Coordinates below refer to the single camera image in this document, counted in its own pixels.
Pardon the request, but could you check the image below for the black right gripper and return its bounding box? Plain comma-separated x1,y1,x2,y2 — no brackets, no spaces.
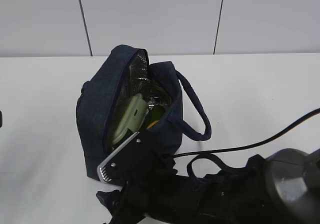
96,178,180,224

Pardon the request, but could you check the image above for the green lidded glass container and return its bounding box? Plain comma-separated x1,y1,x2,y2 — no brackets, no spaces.
110,93,148,146

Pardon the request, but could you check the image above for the yellow toy pumpkin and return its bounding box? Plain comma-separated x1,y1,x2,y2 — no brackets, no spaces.
146,120,159,129

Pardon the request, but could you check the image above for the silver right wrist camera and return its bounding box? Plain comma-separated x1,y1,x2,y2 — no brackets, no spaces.
97,131,160,186

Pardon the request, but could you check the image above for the navy blue lunch bag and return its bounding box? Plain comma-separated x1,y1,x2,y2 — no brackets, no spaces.
76,44,212,180

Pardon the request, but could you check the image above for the green cucumber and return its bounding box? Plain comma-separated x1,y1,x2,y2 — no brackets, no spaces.
150,105,166,123

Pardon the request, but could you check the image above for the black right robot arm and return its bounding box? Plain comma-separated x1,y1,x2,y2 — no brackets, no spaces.
96,148,320,224

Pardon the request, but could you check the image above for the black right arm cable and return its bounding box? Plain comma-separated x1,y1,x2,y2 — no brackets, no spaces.
172,108,320,182

